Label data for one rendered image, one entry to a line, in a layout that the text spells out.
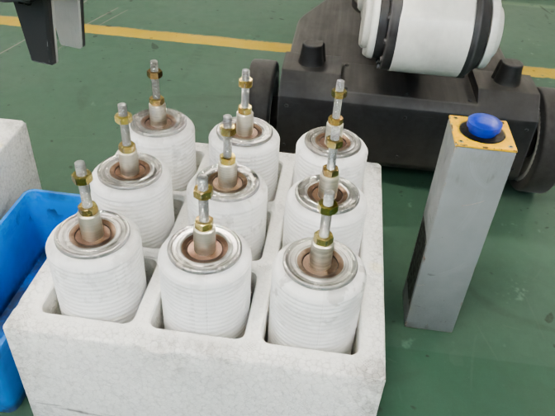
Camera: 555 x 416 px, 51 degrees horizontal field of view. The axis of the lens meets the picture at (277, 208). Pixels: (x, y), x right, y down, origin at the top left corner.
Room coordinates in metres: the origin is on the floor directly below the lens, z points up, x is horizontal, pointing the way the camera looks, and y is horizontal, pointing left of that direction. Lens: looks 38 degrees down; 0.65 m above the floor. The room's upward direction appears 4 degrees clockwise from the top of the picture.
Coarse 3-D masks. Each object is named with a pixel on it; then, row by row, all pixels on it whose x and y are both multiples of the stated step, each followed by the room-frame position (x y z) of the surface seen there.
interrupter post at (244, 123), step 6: (252, 114) 0.68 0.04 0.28; (240, 120) 0.67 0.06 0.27; (246, 120) 0.67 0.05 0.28; (252, 120) 0.67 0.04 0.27; (240, 126) 0.67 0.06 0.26; (246, 126) 0.67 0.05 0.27; (252, 126) 0.68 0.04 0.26; (240, 132) 0.67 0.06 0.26; (246, 132) 0.67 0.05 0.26; (252, 132) 0.68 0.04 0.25
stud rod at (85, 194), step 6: (78, 162) 0.45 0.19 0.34; (84, 162) 0.45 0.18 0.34; (78, 168) 0.45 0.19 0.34; (84, 168) 0.45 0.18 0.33; (78, 174) 0.45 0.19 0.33; (84, 174) 0.45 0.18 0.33; (78, 186) 0.45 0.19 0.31; (84, 186) 0.45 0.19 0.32; (84, 192) 0.45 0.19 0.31; (90, 192) 0.45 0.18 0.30; (84, 198) 0.45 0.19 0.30; (90, 198) 0.45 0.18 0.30; (84, 204) 0.45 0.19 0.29; (90, 204) 0.45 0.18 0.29
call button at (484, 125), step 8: (472, 120) 0.61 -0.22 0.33; (480, 120) 0.61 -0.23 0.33; (488, 120) 0.61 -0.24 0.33; (496, 120) 0.61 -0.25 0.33; (472, 128) 0.60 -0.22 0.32; (480, 128) 0.59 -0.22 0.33; (488, 128) 0.59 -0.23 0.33; (496, 128) 0.59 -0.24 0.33; (480, 136) 0.59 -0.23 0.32; (488, 136) 0.59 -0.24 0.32
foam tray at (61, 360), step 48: (48, 288) 0.44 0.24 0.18; (48, 336) 0.38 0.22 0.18; (96, 336) 0.38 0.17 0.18; (144, 336) 0.38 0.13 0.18; (192, 336) 0.39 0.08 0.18; (384, 336) 0.40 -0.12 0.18; (48, 384) 0.38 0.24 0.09; (96, 384) 0.37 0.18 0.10; (144, 384) 0.37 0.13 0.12; (192, 384) 0.37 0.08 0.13; (240, 384) 0.36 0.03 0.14; (288, 384) 0.36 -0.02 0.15; (336, 384) 0.35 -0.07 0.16; (384, 384) 0.35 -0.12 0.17
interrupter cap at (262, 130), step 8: (232, 120) 0.70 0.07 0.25; (256, 120) 0.71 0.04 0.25; (216, 128) 0.68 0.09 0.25; (256, 128) 0.69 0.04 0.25; (264, 128) 0.69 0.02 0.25; (272, 128) 0.69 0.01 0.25; (232, 136) 0.66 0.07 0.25; (240, 136) 0.67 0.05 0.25; (248, 136) 0.67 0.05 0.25; (256, 136) 0.67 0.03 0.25; (264, 136) 0.67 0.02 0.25; (232, 144) 0.64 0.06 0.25; (240, 144) 0.64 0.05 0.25; (248, 144) 0.64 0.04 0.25; (256, 144) 0.65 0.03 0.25
